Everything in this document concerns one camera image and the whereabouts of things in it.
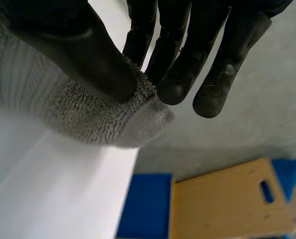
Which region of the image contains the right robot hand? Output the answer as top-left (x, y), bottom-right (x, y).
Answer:
top-left (0, 0), bottom-right (292, 119)

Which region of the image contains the grey towel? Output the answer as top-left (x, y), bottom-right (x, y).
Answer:
top-left (0, 0), bottom-right (175, 149)

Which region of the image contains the blue box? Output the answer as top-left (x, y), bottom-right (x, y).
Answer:
top-left (116, 173), bottom-right (173, 239)

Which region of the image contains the wooden box with handle slot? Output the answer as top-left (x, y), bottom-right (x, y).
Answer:
top-left (168, 158), bottom-right (296, 239)

